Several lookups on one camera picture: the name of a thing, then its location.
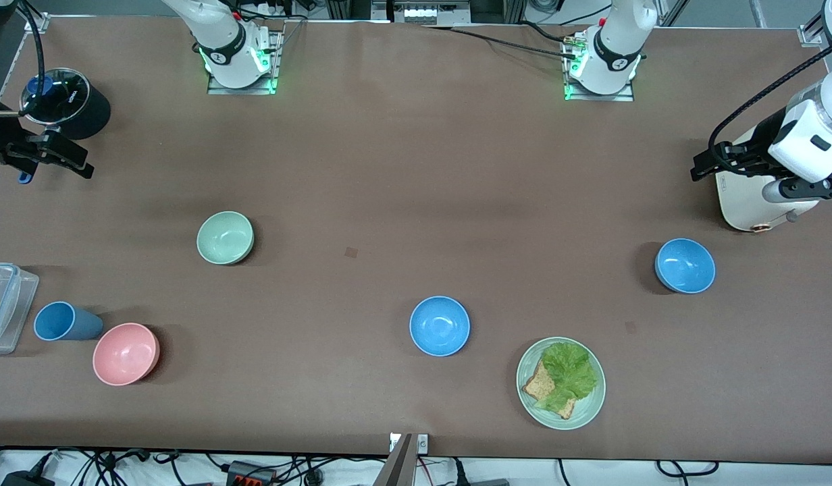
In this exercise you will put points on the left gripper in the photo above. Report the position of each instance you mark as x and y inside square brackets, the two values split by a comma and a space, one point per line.
[762, 138]

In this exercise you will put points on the blue bowl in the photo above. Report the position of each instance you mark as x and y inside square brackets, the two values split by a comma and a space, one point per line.
[685, 266]
[439, 326]

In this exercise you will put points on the light green bowl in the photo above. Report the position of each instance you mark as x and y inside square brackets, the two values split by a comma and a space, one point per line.
[224, 237]

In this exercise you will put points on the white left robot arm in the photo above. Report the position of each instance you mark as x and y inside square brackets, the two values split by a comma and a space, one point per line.
[612, 61]

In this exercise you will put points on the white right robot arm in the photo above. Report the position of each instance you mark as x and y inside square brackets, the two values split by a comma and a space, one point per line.
[227, 61]

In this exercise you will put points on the pink bowl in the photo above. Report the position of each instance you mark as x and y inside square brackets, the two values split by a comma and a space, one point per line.
[124, 354]

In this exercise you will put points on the white toaster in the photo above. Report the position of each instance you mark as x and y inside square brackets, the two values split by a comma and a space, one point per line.
[743, 202]

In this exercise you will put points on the clear plastic container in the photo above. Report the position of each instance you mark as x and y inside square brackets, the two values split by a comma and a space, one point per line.
[14, 304]

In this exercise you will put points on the blue cup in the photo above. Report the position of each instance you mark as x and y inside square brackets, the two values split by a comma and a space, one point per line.
[61, 321]

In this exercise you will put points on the green lettuce leaf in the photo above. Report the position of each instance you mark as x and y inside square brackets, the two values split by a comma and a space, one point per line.
[571, 371]

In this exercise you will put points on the light green plate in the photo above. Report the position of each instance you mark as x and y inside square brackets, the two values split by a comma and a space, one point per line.
[588, 405]

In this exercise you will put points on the brown toast slice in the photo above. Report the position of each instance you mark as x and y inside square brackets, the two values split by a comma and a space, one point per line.
[539, 386]

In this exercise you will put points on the grey control box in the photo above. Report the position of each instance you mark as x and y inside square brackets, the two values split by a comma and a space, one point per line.
[429, 12]

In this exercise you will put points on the black power adapter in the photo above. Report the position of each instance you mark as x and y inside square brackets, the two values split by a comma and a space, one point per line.
[24, 480]

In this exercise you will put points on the black red power strip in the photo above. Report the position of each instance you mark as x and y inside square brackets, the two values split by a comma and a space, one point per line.
[250, 472]

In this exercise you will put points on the black floor plug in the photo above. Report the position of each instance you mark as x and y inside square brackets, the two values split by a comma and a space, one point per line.
[480, 482]

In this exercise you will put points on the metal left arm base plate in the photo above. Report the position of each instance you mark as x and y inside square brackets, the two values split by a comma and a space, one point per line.
[625, 91]

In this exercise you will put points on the aluminium corner bracket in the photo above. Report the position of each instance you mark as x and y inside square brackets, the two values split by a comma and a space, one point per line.
[36, 23]
[811, 35]

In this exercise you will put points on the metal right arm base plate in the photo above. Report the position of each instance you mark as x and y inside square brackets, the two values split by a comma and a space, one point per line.
[274, 67]

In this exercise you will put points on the grey camera mount bar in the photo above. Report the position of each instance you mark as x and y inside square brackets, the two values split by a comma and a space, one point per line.
[397, 466]

